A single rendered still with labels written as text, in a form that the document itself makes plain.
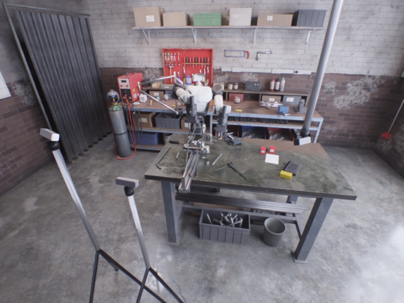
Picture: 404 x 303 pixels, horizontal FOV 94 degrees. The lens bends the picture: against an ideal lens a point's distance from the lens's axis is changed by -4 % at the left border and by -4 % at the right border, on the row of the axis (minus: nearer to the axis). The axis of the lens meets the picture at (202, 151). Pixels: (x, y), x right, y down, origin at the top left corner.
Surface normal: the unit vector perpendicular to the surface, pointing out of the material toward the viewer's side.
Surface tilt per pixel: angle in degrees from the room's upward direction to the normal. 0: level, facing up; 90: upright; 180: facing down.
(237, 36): 90
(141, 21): 89
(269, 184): 0
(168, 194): 90
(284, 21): 86
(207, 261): 0
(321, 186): 0
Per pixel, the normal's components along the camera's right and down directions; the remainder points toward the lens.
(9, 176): 0.99, 0.08
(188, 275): 0.00, -0.87
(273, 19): -0.20, 0.47
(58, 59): 0.50, 0.44
